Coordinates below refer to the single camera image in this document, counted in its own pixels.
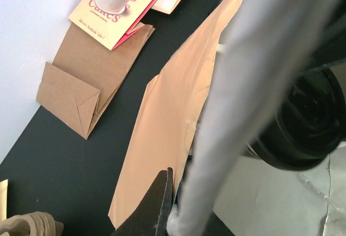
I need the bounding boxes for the brown flat paper bag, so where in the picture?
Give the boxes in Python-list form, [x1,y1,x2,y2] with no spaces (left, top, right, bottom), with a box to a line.
[36,24,155,139]

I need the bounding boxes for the cakes printed paper bag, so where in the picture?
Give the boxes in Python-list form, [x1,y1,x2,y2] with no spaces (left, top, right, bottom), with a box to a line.
[69,0,157,50]

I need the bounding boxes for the yellow kraft paper bag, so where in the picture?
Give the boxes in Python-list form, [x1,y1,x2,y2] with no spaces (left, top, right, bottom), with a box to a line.
[0,179,8,221]

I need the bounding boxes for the orange paper bag white handles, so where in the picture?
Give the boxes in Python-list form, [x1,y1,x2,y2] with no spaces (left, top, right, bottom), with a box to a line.
[108,0,346,236]

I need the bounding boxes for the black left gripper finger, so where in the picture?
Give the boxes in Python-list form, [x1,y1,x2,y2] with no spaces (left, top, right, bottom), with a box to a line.
[113,167,174,236]

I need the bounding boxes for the stack of pulp cup carriers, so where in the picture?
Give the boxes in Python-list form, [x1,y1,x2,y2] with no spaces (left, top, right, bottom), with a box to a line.
[1,212,64,236]

